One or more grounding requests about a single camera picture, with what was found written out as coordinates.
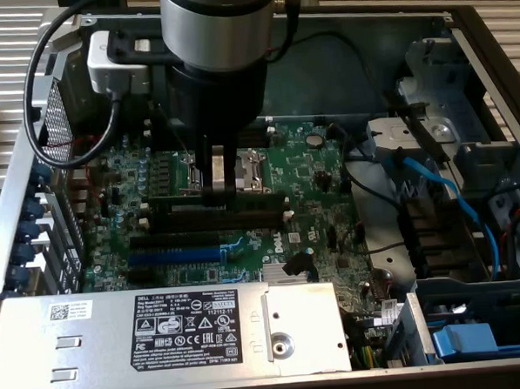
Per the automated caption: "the thin metal locking lever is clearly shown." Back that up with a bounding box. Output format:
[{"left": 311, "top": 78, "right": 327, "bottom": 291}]
[{"left": 168, "top": 119, "right": 190, "bottom": 158}]

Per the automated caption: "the black ribbed plastic part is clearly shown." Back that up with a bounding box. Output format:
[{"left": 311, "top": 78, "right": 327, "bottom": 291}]
[{"left": 395, "top": 194, "right": 482, "bottom": 280}]

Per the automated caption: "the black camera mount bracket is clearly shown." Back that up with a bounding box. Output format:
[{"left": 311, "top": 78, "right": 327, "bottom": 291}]
[{"left": 102, "top": 27, "right": 171, "bottom": 69}]

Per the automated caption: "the thin red wire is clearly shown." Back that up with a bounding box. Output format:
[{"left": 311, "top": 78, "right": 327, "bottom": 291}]
[{"left": 43, "top": 133, "right": 107, "bottom": 205}]

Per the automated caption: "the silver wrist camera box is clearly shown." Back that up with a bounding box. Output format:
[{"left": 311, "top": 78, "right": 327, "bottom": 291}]
[{"left": 84, "top": 28, "right": 151, "bottom": 98}]

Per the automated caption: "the open grey PC case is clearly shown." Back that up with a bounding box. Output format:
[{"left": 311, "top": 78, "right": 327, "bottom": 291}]
[{"left": 0, "top": 0, "right": 520, "bottom": 389}]

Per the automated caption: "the black RAM slot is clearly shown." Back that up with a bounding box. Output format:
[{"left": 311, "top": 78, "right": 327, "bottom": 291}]
[
  {"left": 238, "top": 125, "right": 280, "bottom": 141},
  {"left": 150, "top": 217, "right": 289, "bottom": 237},
  {"left": 138, "top": 208, "right": 294, "bottom": 230},
  {"left": 149, "top": 201, "right": 288, "bottom": 219},
  {"left": 237, "top": 132, "right": 274, "bottom": 149}
]

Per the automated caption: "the silver chipset heatsink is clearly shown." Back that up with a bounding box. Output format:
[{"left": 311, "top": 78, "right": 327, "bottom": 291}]
[{"left": 263, "top": 262, "right": 294, "bottom": 286}]

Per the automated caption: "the blue expansion slot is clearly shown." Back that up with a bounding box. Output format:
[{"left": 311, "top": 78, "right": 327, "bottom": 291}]
[{"left": 126, "top": 247, "right": 224, "bottom": 268}]

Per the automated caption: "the black camera cable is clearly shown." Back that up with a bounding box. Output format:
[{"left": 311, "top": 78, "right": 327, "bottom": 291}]
[{"left": 16, "top": 0, "right": 127, "bottom": 172}]

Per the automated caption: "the green Dell motherboard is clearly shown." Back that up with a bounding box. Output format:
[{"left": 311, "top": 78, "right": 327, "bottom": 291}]
[{"left": 71, "top": 110, "right": 386, "bottom": 344}]

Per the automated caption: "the green RAM stick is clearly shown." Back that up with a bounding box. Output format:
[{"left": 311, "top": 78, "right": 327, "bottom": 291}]
[{"left": 147, "top": 187, "right": 287, "bottom": 211}]

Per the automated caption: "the grey metal disk bay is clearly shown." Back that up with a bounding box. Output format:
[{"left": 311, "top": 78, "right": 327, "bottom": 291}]
[{"left": 360, "top": 30, "right": 520, "bottom": 288}]

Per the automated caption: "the blue plastic latch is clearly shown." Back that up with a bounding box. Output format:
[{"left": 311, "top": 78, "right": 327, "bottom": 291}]
[{"left": 430, "top": 320, "right": 501, "bottom": 363}]

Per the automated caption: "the coloured power wire bundle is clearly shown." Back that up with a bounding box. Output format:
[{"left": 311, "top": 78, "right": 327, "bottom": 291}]
[{"left": 344, "top": 309, "right": 383, "bottom": 372}]

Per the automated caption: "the silver power supply unit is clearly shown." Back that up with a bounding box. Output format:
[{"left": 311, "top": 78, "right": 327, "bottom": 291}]
[{"left": 0, "top": 276, "right": 353, "bottom": 389}]

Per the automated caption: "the long black expansion slot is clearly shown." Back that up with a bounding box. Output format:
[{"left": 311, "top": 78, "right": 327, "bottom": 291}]
[{"left": 129, "top": 231, "right": 224, "bottom": 253}]

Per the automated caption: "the silver metal drive bracket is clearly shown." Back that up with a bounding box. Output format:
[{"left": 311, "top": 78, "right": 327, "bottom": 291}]
[{"left": 366, "top": 113, "right": 460, "bottom": 164}]

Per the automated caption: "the thick black sleeved wire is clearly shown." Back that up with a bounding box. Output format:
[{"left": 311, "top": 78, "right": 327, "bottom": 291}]
[{"left": 382, "top": 86, "right": 452, "bottom": 166}]

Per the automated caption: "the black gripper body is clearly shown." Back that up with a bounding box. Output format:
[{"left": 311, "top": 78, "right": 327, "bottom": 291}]
[{"left": 165, "top": 58, "right": 272, "bottom": 142}]

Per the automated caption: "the metal CPU socket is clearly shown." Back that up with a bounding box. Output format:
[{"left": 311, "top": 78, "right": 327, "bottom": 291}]
[{"left": 177, "top": 145, "right": 269, "bottom": 196}]

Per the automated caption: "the short black expansion slot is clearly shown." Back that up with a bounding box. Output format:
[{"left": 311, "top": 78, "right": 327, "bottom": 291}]
[{"left": 125, "top": 268, "right": 158, "bottom": 286}]

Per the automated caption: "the black tool cable gold connector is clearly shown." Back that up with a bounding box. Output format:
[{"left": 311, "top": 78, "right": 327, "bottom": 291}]
[{"left": 274, "top": 0, "right": 306, "bottom": 64}]

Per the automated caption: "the blue SATA wire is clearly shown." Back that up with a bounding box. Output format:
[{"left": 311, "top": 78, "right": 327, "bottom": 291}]
[{"left": 382, "top": 144, "right": 503, "bottom": 267}]

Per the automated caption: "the blue card retainer clip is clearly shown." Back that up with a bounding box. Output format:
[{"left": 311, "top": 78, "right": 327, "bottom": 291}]
[
  {"left": 8, "top": 264, "right": 30, "bottom": 290},
  {"left": 22, "top": 199, "right": 44, "bottom": 221},
  {"left": 29, "top": 164, "right": 54, "bottom": 185},
  {"left": 17, "top": 218, "right": 41, "bottom": 243},
  {"left": 12, "top": 240, "right": 36, "bottom": 265}
]

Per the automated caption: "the black power wire with plug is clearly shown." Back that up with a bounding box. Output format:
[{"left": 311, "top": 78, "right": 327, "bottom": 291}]
[{"left": 264, "top": 27, "right": 391, "bottom": 104}]

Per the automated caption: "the black plug by heatsink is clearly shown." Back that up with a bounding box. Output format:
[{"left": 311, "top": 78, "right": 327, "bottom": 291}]
[{"left": 280, "top": 251, "right": 318, "bottom": 282}]

